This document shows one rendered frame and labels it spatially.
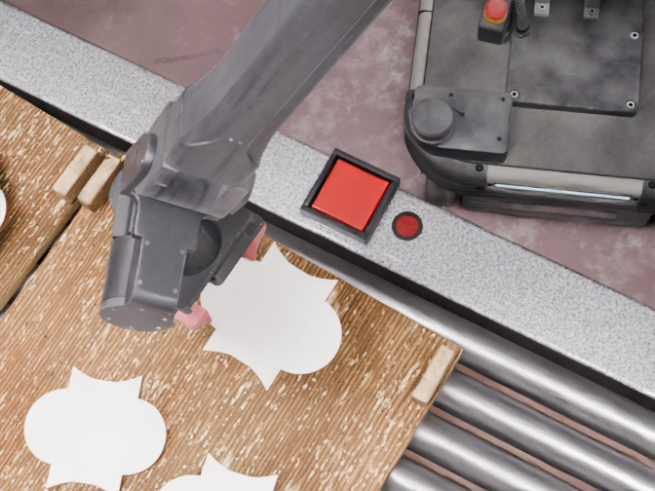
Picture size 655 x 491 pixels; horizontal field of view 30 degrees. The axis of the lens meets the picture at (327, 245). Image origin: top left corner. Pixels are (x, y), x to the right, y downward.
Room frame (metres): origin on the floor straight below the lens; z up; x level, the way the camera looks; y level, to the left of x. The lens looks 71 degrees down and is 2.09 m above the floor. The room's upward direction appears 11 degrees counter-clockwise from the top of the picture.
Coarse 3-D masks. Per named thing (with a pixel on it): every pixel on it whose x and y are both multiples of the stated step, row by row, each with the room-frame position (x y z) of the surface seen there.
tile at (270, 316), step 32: (224, 288) 0.35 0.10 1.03; (256, 288) 0.34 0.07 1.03; (288, 288) 0.34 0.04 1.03; (320, 288) 0.33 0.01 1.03; (224, 320) 0.32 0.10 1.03; (256, 320) 0.32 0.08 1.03; (288, 320) 0.31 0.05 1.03; (320, 320) 0.30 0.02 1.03; (224, 352) 0.29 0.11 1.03; (256, 352) 0.29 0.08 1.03; (288, 352) 0.28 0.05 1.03; (320, 352) 0.28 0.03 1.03
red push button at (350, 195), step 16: (336, 176) 0.48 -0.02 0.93; (352, 176) 0.47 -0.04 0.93; (368, 176) 0.47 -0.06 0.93; (320, 192) 0.47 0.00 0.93; (336, 192) 0.46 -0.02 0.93; (352, 192) 0.46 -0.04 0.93; (368, 192) 0.45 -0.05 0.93; (384, 192) 0.45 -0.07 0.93; (320, 208) 0.45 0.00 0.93; (336, 208) 0.44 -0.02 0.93; (352, 208) 0.44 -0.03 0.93; (368, 208) 0.44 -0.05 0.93; (352, 224) 0.42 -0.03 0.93
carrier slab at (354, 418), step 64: (64, 256) 0.45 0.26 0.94; (256, 256) 0.41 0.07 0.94; (64, 320) 0.38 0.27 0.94; (384, 320) 0.32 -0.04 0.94; (0, 384) 0.33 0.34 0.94; (64, 384) 0.32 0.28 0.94; (192, 384) 0.29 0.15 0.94; (256, 384) 0.28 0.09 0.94; (320, 384) 0.27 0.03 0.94; (384, 384) 0.25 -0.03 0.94; (0, 448) 0.27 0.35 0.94; (192, 448) 0.23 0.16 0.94; (256, 448) 0.22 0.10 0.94; (320, 448) 0.21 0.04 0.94; (384, 448) 0.19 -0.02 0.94
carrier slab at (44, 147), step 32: (0, 96) 0.64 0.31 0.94; (0, 128) 0.60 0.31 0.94; (32, 128) 0.60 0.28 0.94; (64, 128) 0.59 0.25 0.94; (0, 160) 0.57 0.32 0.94; (32, 160) 0.56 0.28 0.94; (64, 160) 0.55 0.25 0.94; (32, 192) 0.52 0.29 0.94; (32, 224) 0.49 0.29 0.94; (64, 224) 0.49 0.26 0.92; (0, 256) 0.46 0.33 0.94; (32, 256) 0.46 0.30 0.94; (0, 288) 0.43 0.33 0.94
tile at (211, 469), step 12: (204, 468) 0.21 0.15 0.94; (216, 468) 0.21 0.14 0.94; (180, 480) 0.20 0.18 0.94; (192, 480) 0.20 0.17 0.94; (204, 480) 0.20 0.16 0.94; (216, 480) 0.19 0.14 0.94; (228, 480) 0.19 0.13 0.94; (240, 480) 0.19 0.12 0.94; (252, 480) 0.19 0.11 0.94; (264, 480) 0.19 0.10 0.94; (276, 480) 0.18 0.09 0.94
